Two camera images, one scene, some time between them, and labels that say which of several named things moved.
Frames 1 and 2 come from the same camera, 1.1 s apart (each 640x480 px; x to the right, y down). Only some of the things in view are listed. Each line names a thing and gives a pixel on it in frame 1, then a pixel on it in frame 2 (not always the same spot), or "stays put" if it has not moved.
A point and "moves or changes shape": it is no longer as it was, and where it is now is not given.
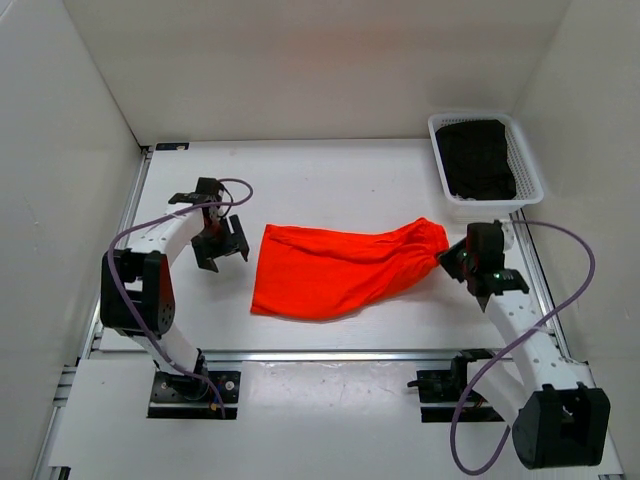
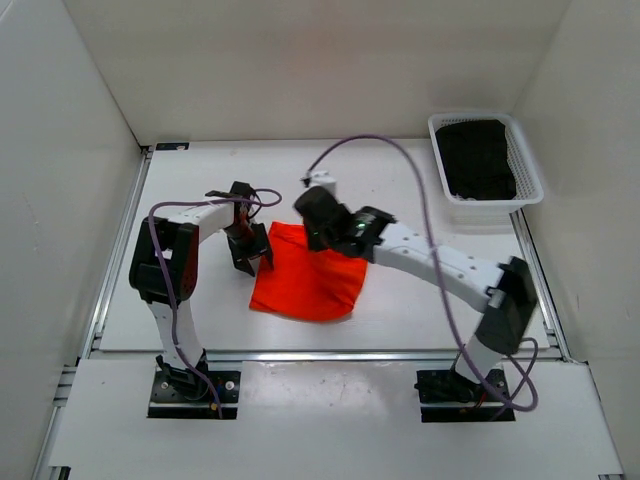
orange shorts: [308, 273] moves or changes shape
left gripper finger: [240, 236] → [260, 243]
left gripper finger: [204, 263] → [241, 256]
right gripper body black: [470, 265] → [317, 240]
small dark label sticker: [172, 146] stays put
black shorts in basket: [474, 158] stays put
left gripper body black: [217, 241] → [240, 234]
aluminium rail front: [290, 355] stays put
